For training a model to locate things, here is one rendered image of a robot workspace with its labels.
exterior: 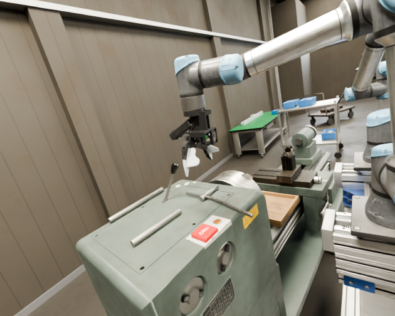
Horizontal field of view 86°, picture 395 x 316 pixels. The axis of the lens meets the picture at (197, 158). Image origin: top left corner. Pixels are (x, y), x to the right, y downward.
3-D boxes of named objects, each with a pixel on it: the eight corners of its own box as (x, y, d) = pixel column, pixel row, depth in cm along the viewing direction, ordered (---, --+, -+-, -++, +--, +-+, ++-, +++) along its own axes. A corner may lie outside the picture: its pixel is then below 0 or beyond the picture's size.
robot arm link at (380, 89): (365, 100, 121) (365, 81, 118) (389, 96, 118) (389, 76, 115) (372, 101, 114) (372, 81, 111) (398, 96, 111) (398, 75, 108)
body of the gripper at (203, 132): (206, 151, 64) (200, 111, 60) (184, 150, 69) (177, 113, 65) (219, 143, 70) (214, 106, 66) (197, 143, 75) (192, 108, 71)
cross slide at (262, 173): (310, 188, 136) (310, 182, 135) (251, 182, 166) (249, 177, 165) (318, 177, 148) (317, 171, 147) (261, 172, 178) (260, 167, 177)
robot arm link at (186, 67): (194, 52, 56) (167, 59, 59) (200, 95, 59) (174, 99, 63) (205, 54, 62) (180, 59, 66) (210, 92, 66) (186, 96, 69)
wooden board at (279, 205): (281, 227, 116) (281, 221, 115) (227, 214, 141) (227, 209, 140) (299, 200, 136) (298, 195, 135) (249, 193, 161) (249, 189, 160)
